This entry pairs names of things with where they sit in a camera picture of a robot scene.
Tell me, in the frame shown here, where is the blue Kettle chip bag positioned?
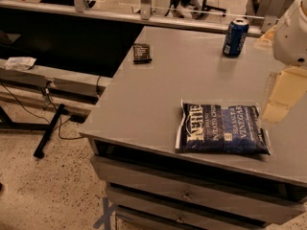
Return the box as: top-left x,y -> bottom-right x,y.
176,103 -> 270,154

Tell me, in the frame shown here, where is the blue floor tape cross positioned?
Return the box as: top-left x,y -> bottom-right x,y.
93,197 -> 115,230

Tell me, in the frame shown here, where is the grey drawer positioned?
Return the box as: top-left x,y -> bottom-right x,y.
106,185 -> 262,230
91,156 -> 305,226

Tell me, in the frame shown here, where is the black metal table leg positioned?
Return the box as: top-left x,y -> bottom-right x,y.
34,103 -> 65,159

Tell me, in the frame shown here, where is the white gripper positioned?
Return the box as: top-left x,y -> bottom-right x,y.
262,0 -> 307,123

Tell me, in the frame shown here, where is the blue soda can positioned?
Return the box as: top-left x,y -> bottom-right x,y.
223,17 -> 249,58

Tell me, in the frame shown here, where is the metal railing frame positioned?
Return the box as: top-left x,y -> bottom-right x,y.
0,0 -> 278,36

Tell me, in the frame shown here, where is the dark rxbar chocolate bar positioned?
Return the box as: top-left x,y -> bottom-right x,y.
133,43 -> 152,63

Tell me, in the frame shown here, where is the grey side bench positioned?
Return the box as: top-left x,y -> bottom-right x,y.
0,59 -> 111,116

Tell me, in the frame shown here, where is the upper grey drawer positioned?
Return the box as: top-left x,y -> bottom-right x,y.
91,156 -> 305,226

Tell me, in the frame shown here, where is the black floor cable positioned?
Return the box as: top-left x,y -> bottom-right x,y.
0,75 -> 104,141

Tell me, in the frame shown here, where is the lower grey drawer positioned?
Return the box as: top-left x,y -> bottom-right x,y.
106,185 -> 262,230

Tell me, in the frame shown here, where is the white crumpled cloth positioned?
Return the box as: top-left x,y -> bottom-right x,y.
4,57 -> 36,71

